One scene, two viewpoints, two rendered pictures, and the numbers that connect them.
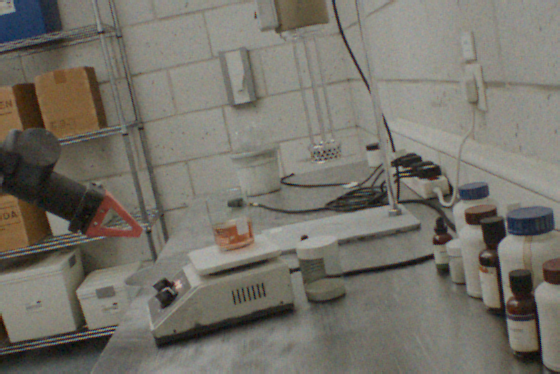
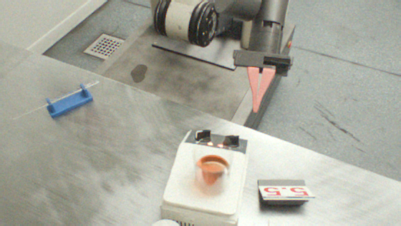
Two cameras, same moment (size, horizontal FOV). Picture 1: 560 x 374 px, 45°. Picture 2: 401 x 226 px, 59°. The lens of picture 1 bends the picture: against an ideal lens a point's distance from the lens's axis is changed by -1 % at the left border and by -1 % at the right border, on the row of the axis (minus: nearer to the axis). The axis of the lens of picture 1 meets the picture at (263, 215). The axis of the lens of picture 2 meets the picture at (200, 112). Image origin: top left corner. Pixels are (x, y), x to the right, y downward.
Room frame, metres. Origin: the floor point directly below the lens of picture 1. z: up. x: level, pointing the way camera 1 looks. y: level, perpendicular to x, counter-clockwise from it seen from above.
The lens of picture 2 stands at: (1.07, -0.23, 1.35)
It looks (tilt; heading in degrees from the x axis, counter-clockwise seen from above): 48 degrees down; 114
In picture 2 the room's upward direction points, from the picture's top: 1 degrees counter-clockwise
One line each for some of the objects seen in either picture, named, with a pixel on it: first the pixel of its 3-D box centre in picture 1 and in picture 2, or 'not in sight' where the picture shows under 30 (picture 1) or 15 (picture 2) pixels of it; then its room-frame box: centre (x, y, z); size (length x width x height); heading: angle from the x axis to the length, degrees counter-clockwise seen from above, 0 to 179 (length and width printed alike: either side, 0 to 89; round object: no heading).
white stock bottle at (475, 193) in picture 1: (478, 224); not in sight; (0.94, -0.30, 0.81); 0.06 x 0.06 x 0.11
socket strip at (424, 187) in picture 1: (416, 174); not in sight; (1.61, -0.38, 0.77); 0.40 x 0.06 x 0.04; 178
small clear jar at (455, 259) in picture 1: (465, 260); not in sight; (0.88, -0.25, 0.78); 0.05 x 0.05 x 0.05
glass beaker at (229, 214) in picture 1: (229, 222); (213, 167); (0.97, 0.05, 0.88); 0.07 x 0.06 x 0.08; 73
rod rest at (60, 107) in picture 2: not in sight; (68, 99); (0.57, 0.16, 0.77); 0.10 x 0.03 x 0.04; 59
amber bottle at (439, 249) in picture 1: (442, 242); not in sight; (0.94, -0.24, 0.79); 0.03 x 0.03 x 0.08
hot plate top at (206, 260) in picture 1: (232, 253); (205, 177); (0.96, 0.05, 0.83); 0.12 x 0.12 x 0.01; 11
